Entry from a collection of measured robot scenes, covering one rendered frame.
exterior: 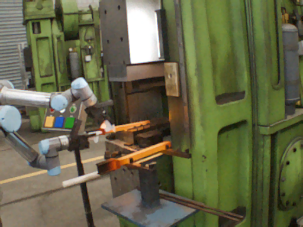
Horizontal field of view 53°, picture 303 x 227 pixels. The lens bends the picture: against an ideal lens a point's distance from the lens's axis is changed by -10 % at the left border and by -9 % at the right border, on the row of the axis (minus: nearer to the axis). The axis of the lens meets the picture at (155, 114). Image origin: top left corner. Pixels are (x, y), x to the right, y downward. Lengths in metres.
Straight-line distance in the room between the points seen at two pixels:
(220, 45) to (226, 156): 0.63
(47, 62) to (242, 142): 5.23
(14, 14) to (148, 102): 7.93
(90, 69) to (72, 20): 1.09
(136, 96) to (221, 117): 0.67
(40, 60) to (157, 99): 4.62
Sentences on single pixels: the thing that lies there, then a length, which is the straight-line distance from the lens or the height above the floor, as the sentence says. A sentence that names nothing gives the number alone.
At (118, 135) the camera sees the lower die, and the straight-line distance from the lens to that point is 1.98.
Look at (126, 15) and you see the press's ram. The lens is 1.75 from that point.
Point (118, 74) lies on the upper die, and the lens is 1.86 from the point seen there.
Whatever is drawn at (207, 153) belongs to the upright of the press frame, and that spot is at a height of 0.90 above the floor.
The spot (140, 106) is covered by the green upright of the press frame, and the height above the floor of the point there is 1.07.
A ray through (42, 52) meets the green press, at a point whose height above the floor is 1.63.
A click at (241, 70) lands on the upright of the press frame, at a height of 1.28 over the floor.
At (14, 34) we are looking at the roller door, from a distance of 9.72.
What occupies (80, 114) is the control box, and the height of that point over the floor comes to 1.05.
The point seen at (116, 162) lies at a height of 1.01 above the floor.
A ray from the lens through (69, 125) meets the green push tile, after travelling 2.19.
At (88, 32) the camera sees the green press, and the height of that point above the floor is 1.93.
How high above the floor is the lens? 1.43
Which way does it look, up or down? 11 degrees down
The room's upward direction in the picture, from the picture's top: 5 degrees counter-clockwise
